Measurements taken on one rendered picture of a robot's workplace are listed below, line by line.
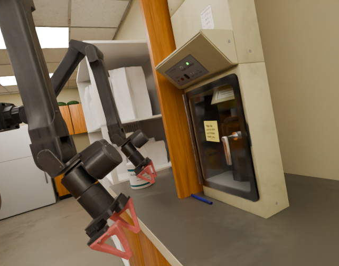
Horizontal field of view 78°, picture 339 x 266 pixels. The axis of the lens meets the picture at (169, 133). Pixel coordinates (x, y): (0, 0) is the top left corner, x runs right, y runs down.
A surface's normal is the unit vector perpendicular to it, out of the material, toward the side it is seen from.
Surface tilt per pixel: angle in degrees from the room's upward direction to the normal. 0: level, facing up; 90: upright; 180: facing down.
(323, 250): 0
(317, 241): 0
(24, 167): 90
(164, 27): 90
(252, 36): 90
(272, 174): 90
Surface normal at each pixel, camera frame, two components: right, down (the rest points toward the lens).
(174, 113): 0.44, -0.04
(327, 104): -0.88, 0.20
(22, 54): 0.04, 0.04
